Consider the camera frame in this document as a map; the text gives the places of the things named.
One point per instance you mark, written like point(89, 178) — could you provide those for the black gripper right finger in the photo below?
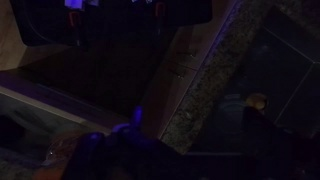
point(280, 154)

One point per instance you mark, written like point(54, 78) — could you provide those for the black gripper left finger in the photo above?
point(100, 157)

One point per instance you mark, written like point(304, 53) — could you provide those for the orange snack bag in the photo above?
point(58, 155)

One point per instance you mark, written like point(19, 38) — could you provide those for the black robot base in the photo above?
point(43, 22)

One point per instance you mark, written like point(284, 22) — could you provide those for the white wooden drawer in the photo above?
point(58, 103)

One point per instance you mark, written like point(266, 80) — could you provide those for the granite countertop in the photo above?
point(224, 58)

